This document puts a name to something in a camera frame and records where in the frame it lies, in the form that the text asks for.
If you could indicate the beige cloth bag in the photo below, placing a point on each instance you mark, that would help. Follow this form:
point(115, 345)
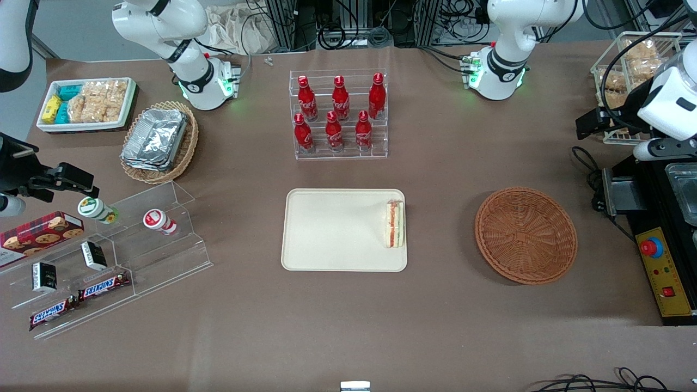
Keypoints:
point(239, 30)

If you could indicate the teal snack pack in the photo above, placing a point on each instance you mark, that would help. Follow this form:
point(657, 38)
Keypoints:
point(62, 113)
point(69, 92)

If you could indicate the clear acrylic stepped shelf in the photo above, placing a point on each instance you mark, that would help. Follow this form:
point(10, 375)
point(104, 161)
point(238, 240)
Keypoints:
point(158, 256)

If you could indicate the triangular sandwich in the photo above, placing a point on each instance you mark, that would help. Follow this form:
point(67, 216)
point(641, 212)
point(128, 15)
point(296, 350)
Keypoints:
point(395, 224)

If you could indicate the brown wicker basket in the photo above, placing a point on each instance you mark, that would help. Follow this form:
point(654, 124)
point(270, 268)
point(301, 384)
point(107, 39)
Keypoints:
point(525, 237)

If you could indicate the small white device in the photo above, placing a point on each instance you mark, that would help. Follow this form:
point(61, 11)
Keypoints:
point(355, 386)

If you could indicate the yellow snack pack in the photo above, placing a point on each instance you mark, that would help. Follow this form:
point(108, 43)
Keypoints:
point(52, 109)

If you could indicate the small black snack box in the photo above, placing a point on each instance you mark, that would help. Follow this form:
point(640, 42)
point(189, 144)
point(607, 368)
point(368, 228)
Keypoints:
point(94, 256)
point(44, 277)

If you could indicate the grey metal bracket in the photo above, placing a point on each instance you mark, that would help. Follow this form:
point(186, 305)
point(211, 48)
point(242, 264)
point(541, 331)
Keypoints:
point(621, 193)

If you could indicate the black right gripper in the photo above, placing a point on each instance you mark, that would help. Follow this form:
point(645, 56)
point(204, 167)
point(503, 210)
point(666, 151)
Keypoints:
point(15, 169)

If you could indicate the black control box yellow panel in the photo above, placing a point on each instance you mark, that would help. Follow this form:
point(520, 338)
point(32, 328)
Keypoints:
point(650, 218)

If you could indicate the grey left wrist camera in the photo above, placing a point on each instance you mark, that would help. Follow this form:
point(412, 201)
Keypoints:
point(661, 148)

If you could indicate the Snickers chocolate bar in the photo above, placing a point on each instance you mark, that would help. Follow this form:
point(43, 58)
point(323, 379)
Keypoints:
point(52, 314)
point(103, 286)

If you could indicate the clear puffed snack bag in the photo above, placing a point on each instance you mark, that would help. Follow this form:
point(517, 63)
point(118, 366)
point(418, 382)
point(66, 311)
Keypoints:
point(612, 90)
point(642, 57)

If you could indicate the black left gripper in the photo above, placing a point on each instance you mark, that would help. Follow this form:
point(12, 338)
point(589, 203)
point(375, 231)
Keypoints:
point(622, 115)

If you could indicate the red cola bottle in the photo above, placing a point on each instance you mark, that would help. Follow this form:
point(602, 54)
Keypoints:
point(303, 136)
point(341, 100)
point(377, 98)
point(307, 100)
point(363, 133)
point(334, 135)

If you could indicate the clear plastic container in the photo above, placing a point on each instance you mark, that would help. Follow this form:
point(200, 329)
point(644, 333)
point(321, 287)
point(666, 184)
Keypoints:
point(683, 190)

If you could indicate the clear acrylic bottle rack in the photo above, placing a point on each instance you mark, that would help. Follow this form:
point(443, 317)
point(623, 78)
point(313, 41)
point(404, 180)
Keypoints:
point(381, 139)

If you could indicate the red emergency stop button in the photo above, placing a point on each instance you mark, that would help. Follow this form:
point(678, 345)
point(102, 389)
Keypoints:
point(649, 247)

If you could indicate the cream rectangular tray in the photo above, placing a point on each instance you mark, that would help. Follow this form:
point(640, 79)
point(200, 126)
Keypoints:
point(337, 234)

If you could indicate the green sunflower yogurt cup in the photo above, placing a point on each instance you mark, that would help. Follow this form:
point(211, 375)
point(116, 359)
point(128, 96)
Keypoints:
point(97, 209)

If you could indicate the stack of aluminium foil trays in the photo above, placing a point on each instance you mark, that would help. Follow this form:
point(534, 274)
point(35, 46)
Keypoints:
point(155, 139)

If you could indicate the light wicker basket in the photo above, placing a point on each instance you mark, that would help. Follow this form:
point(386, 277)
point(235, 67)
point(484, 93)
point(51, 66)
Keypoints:
point(188, 147)

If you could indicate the clear rice cracker bag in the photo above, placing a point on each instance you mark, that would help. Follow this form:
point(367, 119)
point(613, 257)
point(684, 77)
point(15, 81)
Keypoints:
point(90, 102)
point(116, 98)

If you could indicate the red-lidded yogurt cup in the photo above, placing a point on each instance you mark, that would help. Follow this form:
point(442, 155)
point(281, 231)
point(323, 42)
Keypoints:
point(159, 221)

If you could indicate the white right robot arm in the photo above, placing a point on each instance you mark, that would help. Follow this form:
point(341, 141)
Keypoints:
point(190, 71)

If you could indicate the red tartan cookie box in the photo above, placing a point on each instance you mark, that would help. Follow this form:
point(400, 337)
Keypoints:
point(38, 234)

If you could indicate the white rectangular snack bin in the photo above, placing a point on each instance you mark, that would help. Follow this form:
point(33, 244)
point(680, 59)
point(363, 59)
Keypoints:
point(87, 126)

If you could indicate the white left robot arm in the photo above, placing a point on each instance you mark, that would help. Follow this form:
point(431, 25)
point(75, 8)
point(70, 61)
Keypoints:
point(503, 65)

